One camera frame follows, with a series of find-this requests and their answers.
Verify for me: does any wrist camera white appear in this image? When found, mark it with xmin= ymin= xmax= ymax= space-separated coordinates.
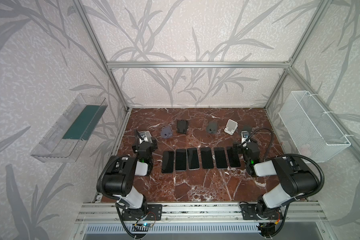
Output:
xmin=241 ymin=131 xmax=250 ymax=146
xmin=138 ymin=131 xmax=153 ymax=144

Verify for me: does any phone pink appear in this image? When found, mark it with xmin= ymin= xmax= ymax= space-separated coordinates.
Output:
xmin=226 ymin=147 xmax=241 ymax=168

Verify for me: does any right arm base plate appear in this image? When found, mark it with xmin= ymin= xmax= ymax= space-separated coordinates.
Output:
xmin=239 ymin=202 xmax=283 ymax=221

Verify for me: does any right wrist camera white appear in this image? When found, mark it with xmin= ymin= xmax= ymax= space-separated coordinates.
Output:
xmin=241 ymin=131 xmax=250 ymax=146

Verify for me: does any white phone stand back right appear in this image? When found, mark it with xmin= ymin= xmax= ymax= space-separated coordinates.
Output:
xmin=224 ymin=119 xmax=238 ymax=136

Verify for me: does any grey round stand far left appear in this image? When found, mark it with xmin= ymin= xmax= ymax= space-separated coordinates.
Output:
xmin=161 ymin=126 xmax=173 ymax=139

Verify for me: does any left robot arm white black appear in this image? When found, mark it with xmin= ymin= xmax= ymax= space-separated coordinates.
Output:
xmin=97 ymin=138 xmax=158 ymax=215

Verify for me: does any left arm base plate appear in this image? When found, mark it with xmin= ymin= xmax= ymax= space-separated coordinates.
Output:
xmin=122 ymin=204 xmax=163 ymax=221

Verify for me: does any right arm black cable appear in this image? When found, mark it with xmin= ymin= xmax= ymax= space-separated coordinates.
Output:
xmin=245 ymin=128 xmax=325 ymax=238

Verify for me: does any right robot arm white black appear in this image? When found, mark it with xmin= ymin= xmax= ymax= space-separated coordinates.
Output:
xmin=233 ymin=142 xmax=325 ymax=216

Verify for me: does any aluminium front rail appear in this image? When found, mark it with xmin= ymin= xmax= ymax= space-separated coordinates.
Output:
xmin=75 ymin=201 xmax=328 ymax=224

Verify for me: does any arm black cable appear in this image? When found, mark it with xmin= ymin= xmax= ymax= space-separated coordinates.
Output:
xmin=95 ymin=128 xmax=145 ymax=239
xmin=245 ymin=128 xmax=325 ymax=238

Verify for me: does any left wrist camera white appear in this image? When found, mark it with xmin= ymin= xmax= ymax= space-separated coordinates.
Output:
xmin=138 ymin=131 xmax=153 ymax=144

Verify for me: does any clear plastic wall tray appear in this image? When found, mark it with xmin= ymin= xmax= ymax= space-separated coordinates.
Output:
xmin=31 ymin=94 xmax=108 ymax=163

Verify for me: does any white wire mesh basket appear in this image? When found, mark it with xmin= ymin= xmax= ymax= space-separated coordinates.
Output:
xmin=279 ymin=91 xmax=351 ymax=163

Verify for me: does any grey round phone stand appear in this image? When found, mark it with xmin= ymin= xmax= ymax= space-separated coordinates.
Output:
xmin=206 ymin=122 xmax=218 ymax=134

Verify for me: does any black folding phone stand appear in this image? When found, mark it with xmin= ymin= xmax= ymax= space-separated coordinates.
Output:
xmin=177 ymin=120 xmax=189 ymax=134

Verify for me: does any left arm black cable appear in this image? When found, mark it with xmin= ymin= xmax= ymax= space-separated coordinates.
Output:
xmin=95 ymin=128 xmax=145 ymax=239

